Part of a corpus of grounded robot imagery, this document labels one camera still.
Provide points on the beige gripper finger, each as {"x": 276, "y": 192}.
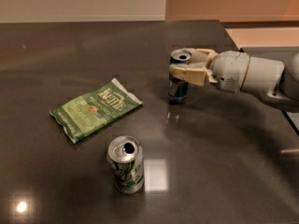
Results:
{"x": 196, "y": 73}
{"x": 204, "y": 56}

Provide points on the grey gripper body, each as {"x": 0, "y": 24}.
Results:
{"x": 230, "y": 68}

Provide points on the blue silver redbull can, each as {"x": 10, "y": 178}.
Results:
{"x": 178, "y": 88}

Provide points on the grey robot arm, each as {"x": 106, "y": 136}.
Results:
{"x": 272, "y": 82}

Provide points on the green white soda can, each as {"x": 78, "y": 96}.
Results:
{"x": 126, "y": 163}

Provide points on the green kettle chips bag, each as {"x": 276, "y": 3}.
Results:
{"x": 94, "y": 110}

